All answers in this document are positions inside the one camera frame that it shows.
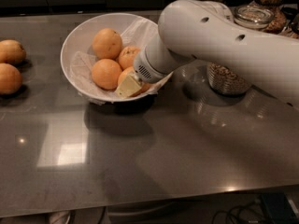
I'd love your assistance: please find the black cable under table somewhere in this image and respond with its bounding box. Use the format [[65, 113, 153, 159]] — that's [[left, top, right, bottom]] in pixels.
[[211, 199, 265, 224]]

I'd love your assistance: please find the orange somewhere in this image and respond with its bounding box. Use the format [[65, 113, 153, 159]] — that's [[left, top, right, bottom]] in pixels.
[[92, 59, 122, 90], [0, 63, 22, 95], [92, 28, 122, 60], [117, 46, 140, 69], [0, 40, 26, 65], [118, 67, 151, 97]]

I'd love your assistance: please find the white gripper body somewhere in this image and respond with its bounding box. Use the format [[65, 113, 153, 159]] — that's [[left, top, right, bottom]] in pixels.
[[134, 46, 166, 84]]

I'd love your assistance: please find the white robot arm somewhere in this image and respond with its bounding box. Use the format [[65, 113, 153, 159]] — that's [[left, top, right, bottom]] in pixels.
[[116, 0, 299, 107]]

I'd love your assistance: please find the black box under table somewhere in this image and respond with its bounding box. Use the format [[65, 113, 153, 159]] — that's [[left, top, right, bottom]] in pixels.
[[260, 192, 299, 224]]

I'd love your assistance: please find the front glass cereal jar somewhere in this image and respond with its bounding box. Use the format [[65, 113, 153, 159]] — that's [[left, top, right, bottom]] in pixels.
[[206, 5, 274, 96]]

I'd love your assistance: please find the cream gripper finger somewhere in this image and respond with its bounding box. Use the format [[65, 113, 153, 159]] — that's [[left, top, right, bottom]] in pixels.
[[116, 72, 143, 98]]

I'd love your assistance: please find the white object under table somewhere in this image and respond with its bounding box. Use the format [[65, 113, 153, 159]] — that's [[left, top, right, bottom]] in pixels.
[[48, 211, 71, 224]]

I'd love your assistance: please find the right back glass cereal jar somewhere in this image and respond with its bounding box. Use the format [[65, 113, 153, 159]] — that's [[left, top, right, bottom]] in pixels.
[[250, 0, 287, 34]]

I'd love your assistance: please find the white paper liner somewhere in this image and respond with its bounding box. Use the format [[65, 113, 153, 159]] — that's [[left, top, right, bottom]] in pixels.
[[69, 16, 175, 106]]

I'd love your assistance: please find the white bowl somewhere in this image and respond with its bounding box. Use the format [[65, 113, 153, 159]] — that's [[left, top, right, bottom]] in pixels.
[[60, 12, 174, 104]]

